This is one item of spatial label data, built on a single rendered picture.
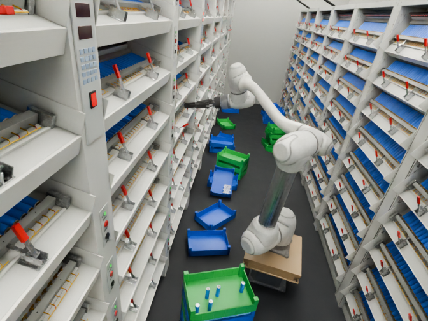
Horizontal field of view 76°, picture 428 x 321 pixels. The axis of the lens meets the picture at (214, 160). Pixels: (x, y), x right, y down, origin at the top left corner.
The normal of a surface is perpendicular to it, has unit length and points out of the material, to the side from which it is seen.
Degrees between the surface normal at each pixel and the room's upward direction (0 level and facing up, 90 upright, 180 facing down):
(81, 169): 90
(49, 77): 90
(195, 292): 0
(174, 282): 0
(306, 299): 0
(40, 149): 16
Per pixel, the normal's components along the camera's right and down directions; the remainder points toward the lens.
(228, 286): 0.11, -0.87
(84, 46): 0.99, 0.15
